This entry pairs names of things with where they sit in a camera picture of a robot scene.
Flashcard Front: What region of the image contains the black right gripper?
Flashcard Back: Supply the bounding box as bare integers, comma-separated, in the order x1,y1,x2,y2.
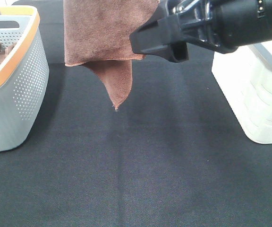
129,0,247,63

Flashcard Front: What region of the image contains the brown microfibre towel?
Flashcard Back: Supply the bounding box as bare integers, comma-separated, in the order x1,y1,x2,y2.
63,0,159,110

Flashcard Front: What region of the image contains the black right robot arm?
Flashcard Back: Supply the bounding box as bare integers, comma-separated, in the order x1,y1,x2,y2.
129,0,272,63

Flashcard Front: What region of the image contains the white woven-pattern storage basket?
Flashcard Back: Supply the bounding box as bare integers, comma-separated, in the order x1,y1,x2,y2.
212,41,272,144

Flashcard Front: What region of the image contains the black fabric table cover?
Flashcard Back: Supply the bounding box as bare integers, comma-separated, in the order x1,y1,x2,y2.
0,0,272,227

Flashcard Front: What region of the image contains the grey perforated laundry basket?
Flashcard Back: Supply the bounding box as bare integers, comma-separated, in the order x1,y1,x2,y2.
0,6,49,152

